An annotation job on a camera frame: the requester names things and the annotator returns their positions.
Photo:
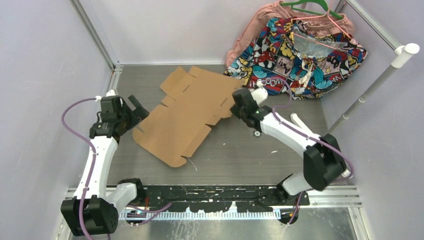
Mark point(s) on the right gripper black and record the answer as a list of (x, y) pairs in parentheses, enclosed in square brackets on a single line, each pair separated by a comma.
[(234, 110)]

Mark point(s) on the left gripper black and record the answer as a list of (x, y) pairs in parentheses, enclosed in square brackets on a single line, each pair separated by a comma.
[(139, 114)]

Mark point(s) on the brown cardboard box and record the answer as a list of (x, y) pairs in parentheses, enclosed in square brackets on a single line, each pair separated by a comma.
[(195, 101)]

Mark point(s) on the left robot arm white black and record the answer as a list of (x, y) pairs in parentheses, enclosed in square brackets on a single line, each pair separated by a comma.
[(91, 211)]

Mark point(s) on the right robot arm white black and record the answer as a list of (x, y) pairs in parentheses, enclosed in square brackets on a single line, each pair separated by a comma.
[(323, 161)]

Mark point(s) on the small round floor fitting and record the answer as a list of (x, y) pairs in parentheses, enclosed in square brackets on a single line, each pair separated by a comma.
[(257, 133)]

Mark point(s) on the colourful comic print shorts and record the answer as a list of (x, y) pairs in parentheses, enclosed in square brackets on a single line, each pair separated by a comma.
[(285, 56)]

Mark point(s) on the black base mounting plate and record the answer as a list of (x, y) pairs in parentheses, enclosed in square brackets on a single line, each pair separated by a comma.
[(213, 198)]

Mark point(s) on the pink garment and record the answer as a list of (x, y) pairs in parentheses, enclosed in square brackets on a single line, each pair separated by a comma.
[(253, 29)]

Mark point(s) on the green plastic hanger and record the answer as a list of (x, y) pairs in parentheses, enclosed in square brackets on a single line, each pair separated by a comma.
[(314, 7)]

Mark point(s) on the white grey clothes rack stand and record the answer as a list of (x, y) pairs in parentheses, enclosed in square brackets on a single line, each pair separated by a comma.
[(377, 117)]

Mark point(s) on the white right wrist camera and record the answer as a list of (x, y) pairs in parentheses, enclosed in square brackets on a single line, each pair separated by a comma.
[(259, 94)]

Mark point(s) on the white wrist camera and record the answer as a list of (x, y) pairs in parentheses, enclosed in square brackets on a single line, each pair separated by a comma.
[(259, 94), (111, 93)]

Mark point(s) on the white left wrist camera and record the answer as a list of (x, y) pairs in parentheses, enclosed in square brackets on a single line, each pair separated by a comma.
[(111, 93)]

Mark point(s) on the aluminium corner post left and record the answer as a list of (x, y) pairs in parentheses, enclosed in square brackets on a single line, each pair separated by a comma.
[(93, 25)]

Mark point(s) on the aluminium corner post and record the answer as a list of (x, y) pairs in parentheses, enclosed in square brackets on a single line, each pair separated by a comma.
[(383, 33), (93, 25)]

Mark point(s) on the pink wire hanger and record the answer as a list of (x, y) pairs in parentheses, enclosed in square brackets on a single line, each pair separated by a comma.
[(319, 34)]

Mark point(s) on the aluminium corner post right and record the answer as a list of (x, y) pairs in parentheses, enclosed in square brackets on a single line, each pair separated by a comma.
[(383, 33)]

